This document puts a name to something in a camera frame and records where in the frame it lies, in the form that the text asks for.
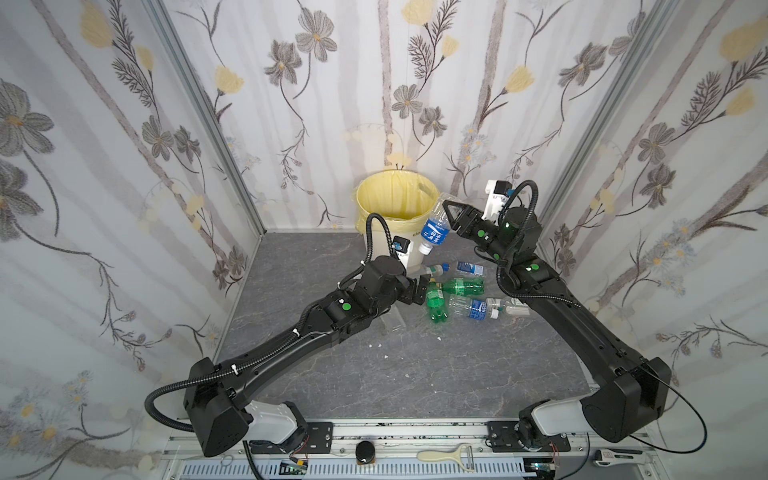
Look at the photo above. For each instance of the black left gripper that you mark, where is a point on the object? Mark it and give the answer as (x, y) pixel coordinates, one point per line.
(414, 288)

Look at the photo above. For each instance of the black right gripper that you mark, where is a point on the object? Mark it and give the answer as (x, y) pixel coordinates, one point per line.
(471, 222)

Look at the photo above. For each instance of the clear bottle blue label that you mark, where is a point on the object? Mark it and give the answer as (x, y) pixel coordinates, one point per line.
(437, 226)
(476, 309)

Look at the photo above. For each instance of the clear bottle green cap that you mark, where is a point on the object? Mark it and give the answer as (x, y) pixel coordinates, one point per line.
(433, 271)

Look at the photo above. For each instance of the clear bottle white cap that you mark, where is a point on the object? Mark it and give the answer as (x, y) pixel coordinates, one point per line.
(393, 321)

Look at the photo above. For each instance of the green soda bottle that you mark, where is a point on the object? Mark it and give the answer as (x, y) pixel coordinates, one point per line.
(462, 286)
(435, 303)

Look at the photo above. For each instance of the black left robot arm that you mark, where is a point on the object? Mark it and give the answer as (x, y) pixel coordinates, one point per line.
(218, 402)

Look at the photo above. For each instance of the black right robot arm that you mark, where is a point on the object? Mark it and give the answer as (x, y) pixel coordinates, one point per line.
(632, 389)

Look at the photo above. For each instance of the yellow bin liner bag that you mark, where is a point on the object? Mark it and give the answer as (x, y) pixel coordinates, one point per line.
(404, 198)

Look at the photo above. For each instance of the white plastic waste bin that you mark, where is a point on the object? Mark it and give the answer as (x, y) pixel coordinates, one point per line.
(380, 246)

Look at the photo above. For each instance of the green soda bottle upright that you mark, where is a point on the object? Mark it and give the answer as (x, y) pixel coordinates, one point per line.
(435, 303)

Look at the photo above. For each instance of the small blue label bottle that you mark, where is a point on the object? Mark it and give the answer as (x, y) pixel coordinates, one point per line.
(470, 269)

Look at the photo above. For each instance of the white green label bottle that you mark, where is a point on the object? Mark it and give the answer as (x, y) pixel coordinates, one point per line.
(498, 307)

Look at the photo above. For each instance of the beige vegetable peeler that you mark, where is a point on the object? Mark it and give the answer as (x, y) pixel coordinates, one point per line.
(462, 455)

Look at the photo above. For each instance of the black round knob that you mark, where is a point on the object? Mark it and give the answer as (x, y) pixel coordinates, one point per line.
(365, 453)

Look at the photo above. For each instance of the adjustable wrench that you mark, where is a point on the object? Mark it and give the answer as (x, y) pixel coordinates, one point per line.
(607, 457)

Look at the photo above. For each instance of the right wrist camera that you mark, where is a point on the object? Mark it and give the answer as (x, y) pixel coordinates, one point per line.
(498, 192)

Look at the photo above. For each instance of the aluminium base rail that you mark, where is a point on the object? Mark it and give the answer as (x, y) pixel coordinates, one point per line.
(330, 454)

